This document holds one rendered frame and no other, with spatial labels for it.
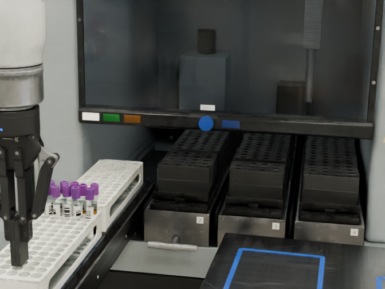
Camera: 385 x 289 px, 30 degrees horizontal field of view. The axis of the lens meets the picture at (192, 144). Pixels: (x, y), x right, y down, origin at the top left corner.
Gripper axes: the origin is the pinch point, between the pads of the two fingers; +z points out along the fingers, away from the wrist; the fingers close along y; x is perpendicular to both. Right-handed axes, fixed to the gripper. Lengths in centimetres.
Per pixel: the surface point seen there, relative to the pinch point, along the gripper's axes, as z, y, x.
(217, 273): 8.4, -27.9, -12.5
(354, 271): 8, -49, -18
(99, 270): 12.1, -6.7, -17.1
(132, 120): -7.2, -4.5, -48.5
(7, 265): 4.0, 1.9, 0.2
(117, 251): 13.4, -6.8, -28.6
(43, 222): 4.4, 3.6, -18.2
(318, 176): 3, -43, -50
